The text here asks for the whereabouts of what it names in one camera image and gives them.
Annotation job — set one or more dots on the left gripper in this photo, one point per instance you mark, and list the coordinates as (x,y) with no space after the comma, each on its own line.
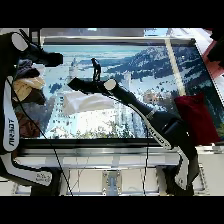
(50,58)

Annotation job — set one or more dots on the cream garment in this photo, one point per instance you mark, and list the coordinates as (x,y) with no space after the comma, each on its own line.
(27,87)

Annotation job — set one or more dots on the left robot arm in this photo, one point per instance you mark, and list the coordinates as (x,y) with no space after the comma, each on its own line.
(5,56)

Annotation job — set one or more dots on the silver frame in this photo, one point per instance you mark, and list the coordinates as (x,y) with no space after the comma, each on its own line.
(111,151)

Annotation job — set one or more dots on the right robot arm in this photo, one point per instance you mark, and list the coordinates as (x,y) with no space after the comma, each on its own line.
(166,126)

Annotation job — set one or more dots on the white shirt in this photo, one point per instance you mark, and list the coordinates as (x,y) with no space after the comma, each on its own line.
(87,102)

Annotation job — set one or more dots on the red garment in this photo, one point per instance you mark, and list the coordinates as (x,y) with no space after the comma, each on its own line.
(196,118)

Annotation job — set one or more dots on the dark brown garment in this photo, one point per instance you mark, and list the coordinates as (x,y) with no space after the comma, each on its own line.
(36,97)

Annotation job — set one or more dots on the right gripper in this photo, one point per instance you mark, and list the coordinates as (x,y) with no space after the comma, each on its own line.
(83,86)

